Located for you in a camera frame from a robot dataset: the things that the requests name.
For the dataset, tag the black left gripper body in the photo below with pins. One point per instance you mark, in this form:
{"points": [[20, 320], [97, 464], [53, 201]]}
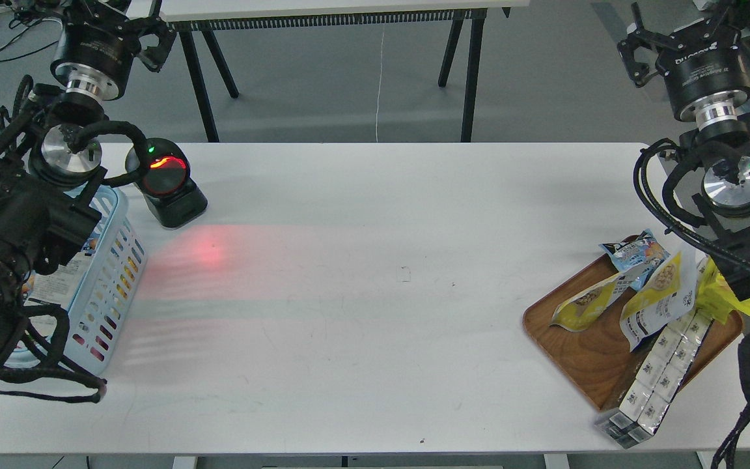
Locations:
{"points": [[96, 49]]}

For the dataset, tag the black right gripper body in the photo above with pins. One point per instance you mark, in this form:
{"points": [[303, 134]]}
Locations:
{"points": [[708, 64]]}

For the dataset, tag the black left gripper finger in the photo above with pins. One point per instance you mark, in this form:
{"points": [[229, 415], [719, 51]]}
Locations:
{"points": [[154, 57]]}

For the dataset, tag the yellow white snack pouch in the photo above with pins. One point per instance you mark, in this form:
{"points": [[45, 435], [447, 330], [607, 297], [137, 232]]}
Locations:
{"points": [[669, 294], [582, 310]]}

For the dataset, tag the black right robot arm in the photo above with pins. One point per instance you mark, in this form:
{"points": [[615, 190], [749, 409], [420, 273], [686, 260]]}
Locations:
{"points": [[699, 187]]}

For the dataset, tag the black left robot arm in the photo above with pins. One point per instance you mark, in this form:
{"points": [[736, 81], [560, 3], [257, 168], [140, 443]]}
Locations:
{"points": [[56, 149]]}

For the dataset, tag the blue snack bag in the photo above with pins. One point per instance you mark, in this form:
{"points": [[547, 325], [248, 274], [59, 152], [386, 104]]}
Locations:
{"points": [[641, 254]]}

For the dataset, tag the light blue plastic basket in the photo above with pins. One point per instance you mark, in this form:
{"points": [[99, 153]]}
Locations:
{"points": [[105, 296]]}

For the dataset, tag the bright yellow snack pack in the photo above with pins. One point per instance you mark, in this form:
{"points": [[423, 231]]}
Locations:
{"points": [[715, 298]]}

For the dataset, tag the white snack packet in basket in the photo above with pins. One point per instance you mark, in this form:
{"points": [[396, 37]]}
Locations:
{"points": [[60, 288]]}

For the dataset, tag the white boxed snack multipack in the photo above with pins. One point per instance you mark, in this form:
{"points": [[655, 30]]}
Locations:
{"points": [[657, 370]]}

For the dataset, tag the black barcode scanner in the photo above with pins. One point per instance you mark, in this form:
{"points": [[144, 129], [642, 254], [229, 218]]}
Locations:
{"points": [[169, 191]]}

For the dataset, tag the wooden tray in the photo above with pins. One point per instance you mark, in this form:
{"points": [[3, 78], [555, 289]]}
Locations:
{"points": [[598, 360]]}

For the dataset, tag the black frame background table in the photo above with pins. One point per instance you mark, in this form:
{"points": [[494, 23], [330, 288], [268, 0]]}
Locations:
{"points": [[208, 17]]}

